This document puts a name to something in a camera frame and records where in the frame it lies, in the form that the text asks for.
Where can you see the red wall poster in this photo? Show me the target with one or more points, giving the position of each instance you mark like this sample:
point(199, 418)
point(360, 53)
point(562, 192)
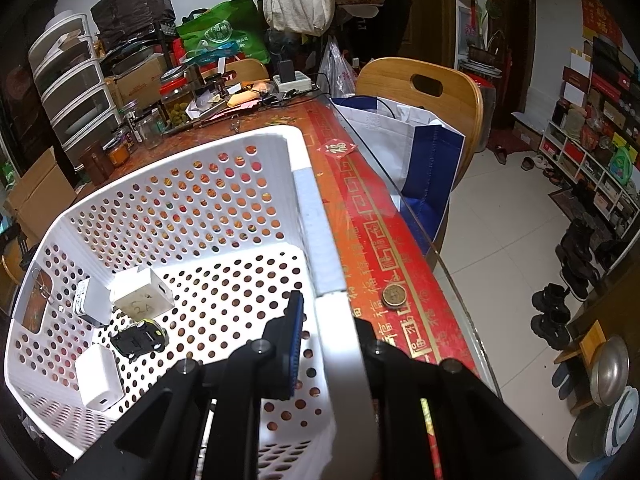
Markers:
point(597, 10)

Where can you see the green shopping bag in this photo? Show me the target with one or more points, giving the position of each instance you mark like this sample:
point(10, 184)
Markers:
point(225, 35)

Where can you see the brass coin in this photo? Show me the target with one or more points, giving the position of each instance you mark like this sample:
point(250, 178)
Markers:
point(393, 296)

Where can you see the black toy car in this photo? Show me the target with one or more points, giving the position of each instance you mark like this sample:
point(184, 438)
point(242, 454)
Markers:
point(140, 337)

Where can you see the empty glass jar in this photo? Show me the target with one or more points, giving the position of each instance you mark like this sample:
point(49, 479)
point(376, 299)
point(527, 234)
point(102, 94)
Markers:
point(150, 127)

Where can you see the glass jar with red lid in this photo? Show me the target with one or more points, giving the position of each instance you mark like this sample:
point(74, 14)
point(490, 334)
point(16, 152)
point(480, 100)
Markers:
point(177, 105)

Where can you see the blue and white lid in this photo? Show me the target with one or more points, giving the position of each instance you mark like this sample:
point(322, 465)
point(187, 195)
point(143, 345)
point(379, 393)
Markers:
point(620, 420)

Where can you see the white power strip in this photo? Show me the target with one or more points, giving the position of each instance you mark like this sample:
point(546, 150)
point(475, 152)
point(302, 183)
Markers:
point(292, 80)

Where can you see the white perforated plastic basket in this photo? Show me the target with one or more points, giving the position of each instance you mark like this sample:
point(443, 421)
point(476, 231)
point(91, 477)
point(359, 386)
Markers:
point(225, 200)

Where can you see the white shoe shelf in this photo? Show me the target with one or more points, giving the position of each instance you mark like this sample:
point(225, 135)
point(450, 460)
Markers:
point(585, 160)

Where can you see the small orange jar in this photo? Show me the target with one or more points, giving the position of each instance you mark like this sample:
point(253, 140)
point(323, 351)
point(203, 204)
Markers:
point(120, 152)

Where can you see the blue and white paper bag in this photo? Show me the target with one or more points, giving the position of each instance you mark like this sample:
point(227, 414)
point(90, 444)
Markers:
point(420, 160)

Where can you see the metal pan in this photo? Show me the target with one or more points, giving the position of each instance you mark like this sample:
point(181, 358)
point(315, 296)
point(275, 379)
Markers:
point(610, 370)

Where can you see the open cardboard box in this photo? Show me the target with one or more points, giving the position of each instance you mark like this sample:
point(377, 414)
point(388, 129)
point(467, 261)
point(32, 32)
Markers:
point(35, 195)

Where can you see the clear plastic bag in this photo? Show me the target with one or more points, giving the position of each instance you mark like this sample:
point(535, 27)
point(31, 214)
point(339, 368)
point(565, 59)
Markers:
point(337, 70)

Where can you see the white charger with printed label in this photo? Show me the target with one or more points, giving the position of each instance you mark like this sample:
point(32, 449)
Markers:
point(92, 302)

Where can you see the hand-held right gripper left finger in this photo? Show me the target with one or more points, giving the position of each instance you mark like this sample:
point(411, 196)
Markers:
point(296, 345)

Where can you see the metal canister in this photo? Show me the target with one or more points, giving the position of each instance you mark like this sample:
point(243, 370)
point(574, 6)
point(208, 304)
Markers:
point(487, 105)

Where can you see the red diamond sticker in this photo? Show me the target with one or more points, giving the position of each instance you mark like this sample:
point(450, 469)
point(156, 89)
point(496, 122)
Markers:
point(337, 149)

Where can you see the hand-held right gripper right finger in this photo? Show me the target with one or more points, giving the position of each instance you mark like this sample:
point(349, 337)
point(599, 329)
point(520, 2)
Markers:
point(400, 390)

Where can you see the white charger with handwriting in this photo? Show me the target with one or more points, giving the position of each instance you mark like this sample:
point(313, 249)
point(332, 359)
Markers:
point(142, 292)

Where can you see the white plastic drawer unit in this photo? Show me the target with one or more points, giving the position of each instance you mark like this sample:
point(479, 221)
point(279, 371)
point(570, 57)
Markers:
point(70, 90)

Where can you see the brown cardboard box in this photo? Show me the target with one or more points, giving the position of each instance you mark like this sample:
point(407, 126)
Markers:
point(137, 82)

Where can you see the plain white cube charger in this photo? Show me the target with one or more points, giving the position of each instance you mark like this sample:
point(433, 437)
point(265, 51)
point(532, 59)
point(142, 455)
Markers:
point(100, 377)

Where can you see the black quilted bag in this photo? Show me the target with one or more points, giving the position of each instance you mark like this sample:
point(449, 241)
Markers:
point(132, 7)

